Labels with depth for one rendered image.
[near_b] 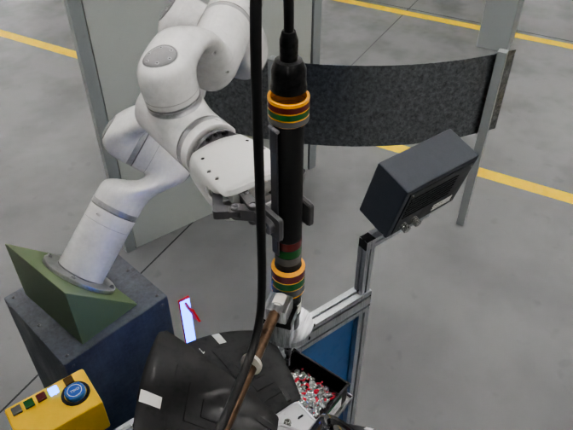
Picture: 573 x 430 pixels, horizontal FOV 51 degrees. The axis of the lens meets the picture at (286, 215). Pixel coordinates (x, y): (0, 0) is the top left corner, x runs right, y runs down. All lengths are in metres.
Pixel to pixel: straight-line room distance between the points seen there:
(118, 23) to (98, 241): 1.23
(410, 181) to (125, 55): 1.50
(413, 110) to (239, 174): 2.07
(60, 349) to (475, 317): 1.88
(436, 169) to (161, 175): 0.67
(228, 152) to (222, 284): 2.15
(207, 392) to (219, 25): 0.56
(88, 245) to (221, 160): 0.82
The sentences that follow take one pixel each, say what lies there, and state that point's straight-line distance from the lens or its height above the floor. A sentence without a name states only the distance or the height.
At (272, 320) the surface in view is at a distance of 0.74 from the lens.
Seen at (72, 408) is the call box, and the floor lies 1.07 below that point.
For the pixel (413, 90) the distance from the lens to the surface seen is 2.71.
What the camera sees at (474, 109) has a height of 0.69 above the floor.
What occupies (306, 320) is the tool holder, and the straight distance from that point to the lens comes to 0.86.
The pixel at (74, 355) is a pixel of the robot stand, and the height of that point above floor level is 0.93.
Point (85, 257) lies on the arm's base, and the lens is 1.54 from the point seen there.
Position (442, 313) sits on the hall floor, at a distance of 2.86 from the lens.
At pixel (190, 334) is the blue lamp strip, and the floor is 1.08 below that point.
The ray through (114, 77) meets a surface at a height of 0.93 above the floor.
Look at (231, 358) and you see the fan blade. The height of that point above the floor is 1.18.
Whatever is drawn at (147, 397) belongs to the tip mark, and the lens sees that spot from 0.84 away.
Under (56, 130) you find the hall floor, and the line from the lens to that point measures 4.18.
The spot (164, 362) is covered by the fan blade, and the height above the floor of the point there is 1.42.
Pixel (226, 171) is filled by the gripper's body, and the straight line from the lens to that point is 0.74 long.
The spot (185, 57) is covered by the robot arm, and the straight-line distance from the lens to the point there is 0.82.
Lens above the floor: 2.12
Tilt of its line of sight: 41 degrees down
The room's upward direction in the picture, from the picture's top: straight up
